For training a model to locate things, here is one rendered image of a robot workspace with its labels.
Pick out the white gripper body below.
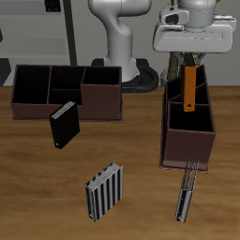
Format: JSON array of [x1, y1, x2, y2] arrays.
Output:
[[152, 14, 237, 53]]

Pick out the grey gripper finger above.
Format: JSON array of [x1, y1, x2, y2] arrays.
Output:
[[194, 52, 207, 66], [175, 52, 188, 66]]

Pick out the orange book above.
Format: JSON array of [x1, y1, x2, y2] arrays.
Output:
[[183, 61, 198, 113]]

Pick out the dark brown desk caddy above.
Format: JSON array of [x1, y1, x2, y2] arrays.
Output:
[[159, 64, 218, 173], [10, 64, 123, 123]]

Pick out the black and white striped book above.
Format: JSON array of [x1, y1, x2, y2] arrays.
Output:
[[83, 160, 124, 223]]

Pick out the black items on shelf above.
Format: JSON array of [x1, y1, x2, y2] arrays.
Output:
[[44, 0, 62, 13]]

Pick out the grey shelf unit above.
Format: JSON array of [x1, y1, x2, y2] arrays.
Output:
[[0, 0, 78, 67]]

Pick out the dark grey block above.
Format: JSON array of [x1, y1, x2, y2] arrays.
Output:
[[0, 57, 12, 87]]

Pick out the flat black base plate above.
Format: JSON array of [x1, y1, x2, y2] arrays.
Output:
[[91, 57, 160, 94]]

